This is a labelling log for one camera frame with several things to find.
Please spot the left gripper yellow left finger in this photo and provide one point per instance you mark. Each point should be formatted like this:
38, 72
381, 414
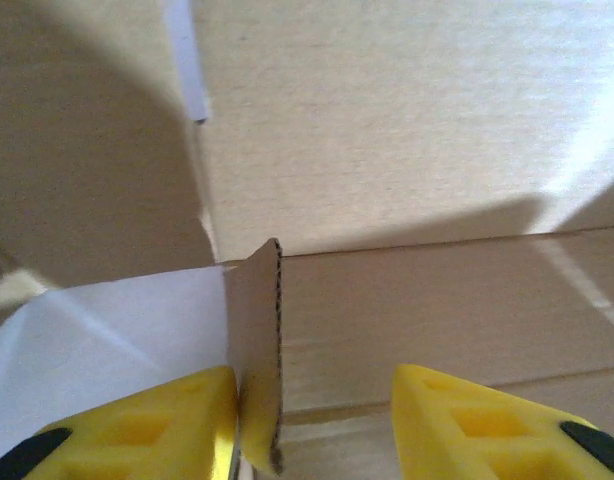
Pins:
137, 430

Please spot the brown cardboard box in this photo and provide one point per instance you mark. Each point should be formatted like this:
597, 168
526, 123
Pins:
387, 150

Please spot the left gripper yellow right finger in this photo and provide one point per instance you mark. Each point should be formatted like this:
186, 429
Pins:
487, 430

